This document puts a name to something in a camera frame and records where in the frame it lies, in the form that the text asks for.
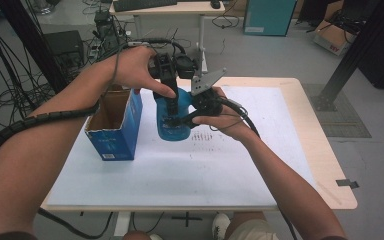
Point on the person's right hand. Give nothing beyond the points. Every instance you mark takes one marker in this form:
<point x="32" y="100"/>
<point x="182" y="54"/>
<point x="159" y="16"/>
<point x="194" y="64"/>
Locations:
<point x="230" y="123"/>

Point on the teal box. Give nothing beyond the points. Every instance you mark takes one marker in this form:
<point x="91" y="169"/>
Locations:
<point x="270" y="16"/>

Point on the grey gridded floor mat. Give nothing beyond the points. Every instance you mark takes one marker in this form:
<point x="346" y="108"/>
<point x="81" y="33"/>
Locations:
<point x="343" y="113"/>

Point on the black slanted metal post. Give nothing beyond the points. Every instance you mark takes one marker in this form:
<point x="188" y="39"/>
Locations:
<point x="30" y="43"/>

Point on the blue detergent bottle white cap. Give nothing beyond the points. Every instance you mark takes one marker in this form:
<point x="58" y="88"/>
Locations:
<point x="175" y="130"/>

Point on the brown cardboard box white side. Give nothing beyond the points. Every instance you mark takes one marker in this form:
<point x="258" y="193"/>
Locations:
<point x="333" y="36"/>

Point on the black metal stand post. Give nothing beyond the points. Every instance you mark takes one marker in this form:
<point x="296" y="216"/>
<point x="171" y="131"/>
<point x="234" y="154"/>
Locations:
<point x="356" y="56"/>

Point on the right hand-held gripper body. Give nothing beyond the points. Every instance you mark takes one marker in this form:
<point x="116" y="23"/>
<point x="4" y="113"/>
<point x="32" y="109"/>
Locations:
<point x="206" y="91"/>

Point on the white desk with wooden top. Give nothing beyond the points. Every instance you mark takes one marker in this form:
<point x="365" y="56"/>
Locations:
<point x="193" y="10"/>

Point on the blue cardboard box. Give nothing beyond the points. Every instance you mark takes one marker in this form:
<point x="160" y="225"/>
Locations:
<point x="120" y="133"/>

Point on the black speaker box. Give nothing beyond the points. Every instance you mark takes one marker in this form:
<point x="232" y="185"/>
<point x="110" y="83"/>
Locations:
<point x="65" y="46"/>

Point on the black computer device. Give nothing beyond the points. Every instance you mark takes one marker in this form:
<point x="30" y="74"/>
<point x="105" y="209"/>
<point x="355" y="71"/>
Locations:
<point x="108" y="33"/>

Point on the white table leg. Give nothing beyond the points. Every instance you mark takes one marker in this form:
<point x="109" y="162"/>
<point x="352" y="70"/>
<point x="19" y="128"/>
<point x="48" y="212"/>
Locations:
<point x="122" y="225"/>

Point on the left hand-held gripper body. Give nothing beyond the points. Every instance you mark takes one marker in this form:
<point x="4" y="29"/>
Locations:
<point x="165" y="68"/>

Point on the person's right leg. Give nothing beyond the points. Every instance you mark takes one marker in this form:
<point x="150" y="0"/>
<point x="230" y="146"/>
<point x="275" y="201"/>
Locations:
<point x="250" y="228"/>

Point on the person's left hand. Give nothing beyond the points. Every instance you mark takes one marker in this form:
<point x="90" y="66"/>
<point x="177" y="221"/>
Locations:
<point x="135" y="70"/>

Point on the grey tape strip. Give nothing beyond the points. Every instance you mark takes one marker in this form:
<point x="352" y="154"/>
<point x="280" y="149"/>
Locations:
<point x="346" y="183"/>

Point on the person's left knee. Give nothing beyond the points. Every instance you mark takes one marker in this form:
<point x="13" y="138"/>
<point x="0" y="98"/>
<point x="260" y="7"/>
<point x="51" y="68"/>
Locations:
<point x="136" y="236"/>

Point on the white foam mat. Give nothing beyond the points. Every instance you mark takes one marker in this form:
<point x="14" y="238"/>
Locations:
<point x="186" y="173"/>

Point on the black keyboard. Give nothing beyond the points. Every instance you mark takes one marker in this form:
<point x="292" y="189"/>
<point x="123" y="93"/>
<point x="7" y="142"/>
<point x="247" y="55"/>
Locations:
<point x="143" y="4"/>

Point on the white shoe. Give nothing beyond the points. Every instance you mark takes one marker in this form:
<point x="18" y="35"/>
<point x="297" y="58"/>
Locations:
<point x="220" y="226"/>

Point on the white power strip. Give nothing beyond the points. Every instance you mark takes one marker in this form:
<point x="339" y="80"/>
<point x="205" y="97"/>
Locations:
<point x="94" y="51"/>

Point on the black computer mouse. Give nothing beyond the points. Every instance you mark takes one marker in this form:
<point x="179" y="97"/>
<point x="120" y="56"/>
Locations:
<point x="215" y="4"/>

